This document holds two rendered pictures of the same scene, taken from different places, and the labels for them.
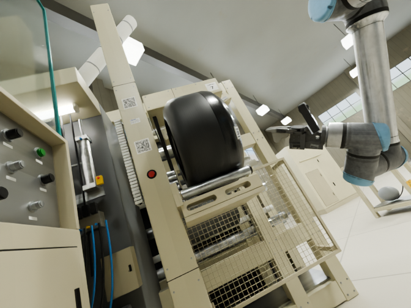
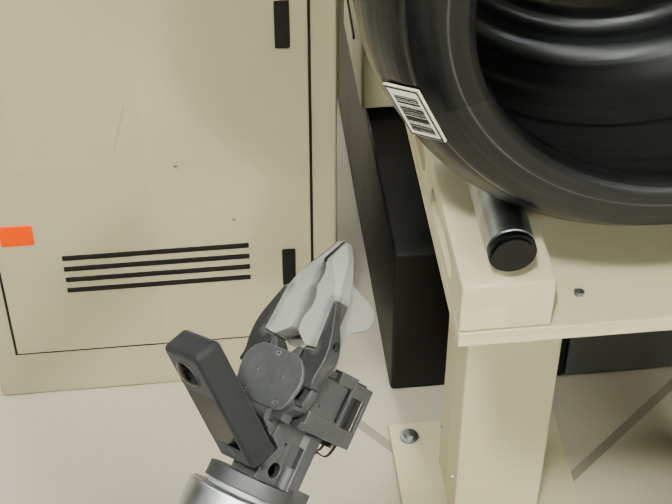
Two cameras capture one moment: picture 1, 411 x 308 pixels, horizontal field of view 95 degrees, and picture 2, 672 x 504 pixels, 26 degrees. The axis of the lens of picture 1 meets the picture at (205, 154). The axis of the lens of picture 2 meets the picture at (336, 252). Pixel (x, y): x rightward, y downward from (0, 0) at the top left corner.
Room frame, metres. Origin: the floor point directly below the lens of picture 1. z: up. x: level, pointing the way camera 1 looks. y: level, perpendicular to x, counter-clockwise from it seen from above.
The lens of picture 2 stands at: (0.84, -1.13, 1.78)
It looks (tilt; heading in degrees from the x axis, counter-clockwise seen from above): 43 degrees down; 98
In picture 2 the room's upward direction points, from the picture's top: straight up
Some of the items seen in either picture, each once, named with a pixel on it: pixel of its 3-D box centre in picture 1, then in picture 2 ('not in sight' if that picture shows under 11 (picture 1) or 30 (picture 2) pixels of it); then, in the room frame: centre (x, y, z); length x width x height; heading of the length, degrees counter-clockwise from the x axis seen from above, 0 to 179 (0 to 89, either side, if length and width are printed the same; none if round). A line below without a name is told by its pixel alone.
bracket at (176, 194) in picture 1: (179, 203); not in sight; (0.93, 0.22, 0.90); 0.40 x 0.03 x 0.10; 14
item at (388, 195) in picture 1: (383, 181); not in sight; (2.93, -2.10, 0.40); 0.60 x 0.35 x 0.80; 23
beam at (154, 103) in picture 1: (183, 103); not in sight; (1.29, -0.01, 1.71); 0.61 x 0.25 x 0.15; 104
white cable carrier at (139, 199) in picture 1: (129, 159); not in sight; (0.84, 0.36, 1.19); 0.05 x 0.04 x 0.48; 14
